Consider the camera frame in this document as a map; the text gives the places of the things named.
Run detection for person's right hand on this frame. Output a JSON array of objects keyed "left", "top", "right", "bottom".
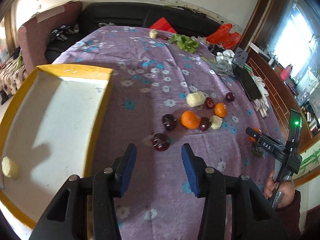
[{"left": 263, "top": 170, "right": 295, "bottom": 208}]

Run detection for small corn cob piece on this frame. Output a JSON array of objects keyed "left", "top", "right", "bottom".
[{"left": 210, "top": 115, "right": 223, "bottom": 130}]

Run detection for wooden cabinet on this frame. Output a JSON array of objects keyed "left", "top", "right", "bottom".
[{"left": 247, "top": 48, "right": 319, "bottom": 154}]

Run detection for white work gloves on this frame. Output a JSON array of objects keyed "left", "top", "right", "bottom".
[{"left": 252, "top": 75, "right": 270, "bottom": 118}]

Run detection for small orange mandarin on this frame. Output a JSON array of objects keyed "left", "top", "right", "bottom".
[{"left": 214, "top": 102, "right": 227, "bottom": 118}]

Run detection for red jujube date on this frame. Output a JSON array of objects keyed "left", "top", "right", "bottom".
[{"left": 205, "top": 97, "right": 215, "bottom": 109}]

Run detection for large corn cob piece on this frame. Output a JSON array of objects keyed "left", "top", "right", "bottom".
[{"left": 186, "top": 91, "right": 206, "bottom": 107}]

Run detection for black smartphone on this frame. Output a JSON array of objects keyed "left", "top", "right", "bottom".
[{"left": 233, "top": 67, "right": 261, "bottom": 101}]

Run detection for pink water bottle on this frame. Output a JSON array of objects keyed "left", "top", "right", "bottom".
[{"left": 280, "top": 64, "right": 293, "bottom": 81}]

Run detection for purple floral tablecloth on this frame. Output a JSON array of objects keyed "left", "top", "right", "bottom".
[{"left": 55, "top": 27, "right": 281, "bottom": 239}]

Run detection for yellow white cardboard tray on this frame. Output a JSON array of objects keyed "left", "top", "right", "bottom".
[{"left": 1, "top": 64, "right": 112, "bottom": 230}]

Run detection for grey slotted spatula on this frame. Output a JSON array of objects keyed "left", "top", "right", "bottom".
[{"left": 232, "top": 47, "right": 248, "bottom": 68}]

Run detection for corn cob piece in tray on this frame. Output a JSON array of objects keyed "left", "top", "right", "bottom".
[{"left": 2, "top": 157, "right": 20, "bottom": 179}]

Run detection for white garlic bunch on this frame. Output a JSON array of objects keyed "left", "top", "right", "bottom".
[{"left": 215, "top": 49, "right": 235, "bottom": 64}]

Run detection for green lettuce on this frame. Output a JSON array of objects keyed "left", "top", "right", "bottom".
[{"left": 170, "top": 34, "right": 199, "bottom": 53}]

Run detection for red plastic bag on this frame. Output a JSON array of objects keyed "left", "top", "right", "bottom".
[{"left": 206, "top": 23, "right": 241, "bottom": 49}]

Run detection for far corn cob piece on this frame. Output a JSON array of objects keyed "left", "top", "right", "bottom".
[{"left": 149, "top": 29, "right": 158, "bottom": 39}]

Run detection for black leather sofa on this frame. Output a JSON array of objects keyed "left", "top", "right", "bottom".
[{"left": 44, "top": 2, "right": 221, "bottom": 63}]

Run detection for patterned blanket bed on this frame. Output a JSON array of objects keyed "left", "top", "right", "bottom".
[{"left": 0, "top": 52, "right": 28, "bottom": 105}]

